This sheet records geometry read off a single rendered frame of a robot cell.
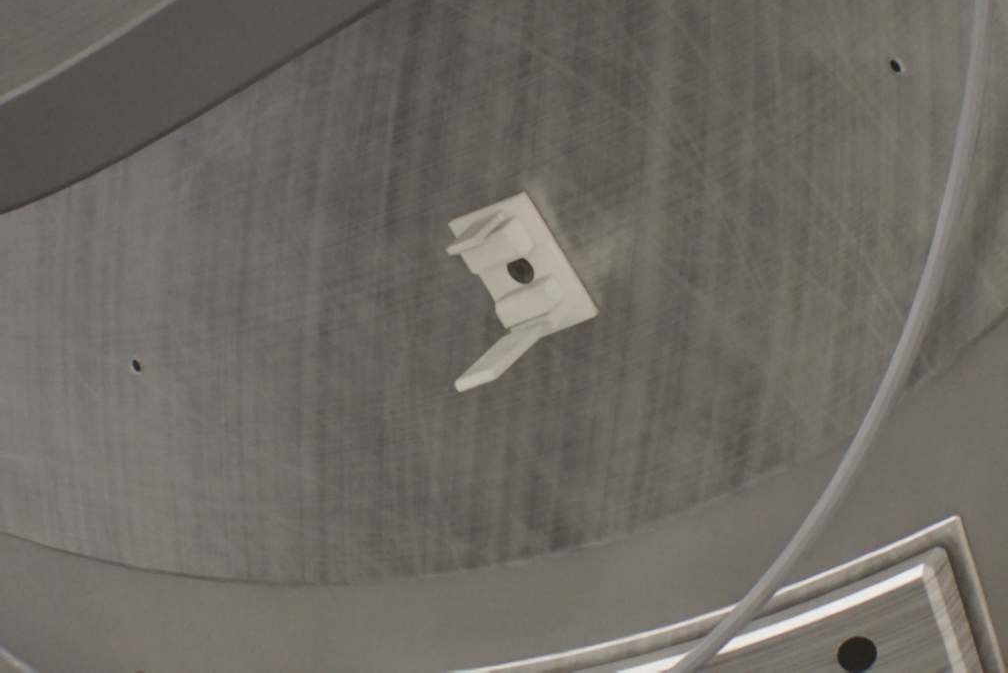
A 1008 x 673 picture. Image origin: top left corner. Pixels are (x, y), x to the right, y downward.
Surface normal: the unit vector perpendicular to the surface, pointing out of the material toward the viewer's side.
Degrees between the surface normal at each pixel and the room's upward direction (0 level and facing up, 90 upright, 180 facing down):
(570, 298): 90
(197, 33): 90
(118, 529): 90
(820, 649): 90
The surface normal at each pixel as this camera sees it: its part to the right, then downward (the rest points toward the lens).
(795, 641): -0.49, 0.48
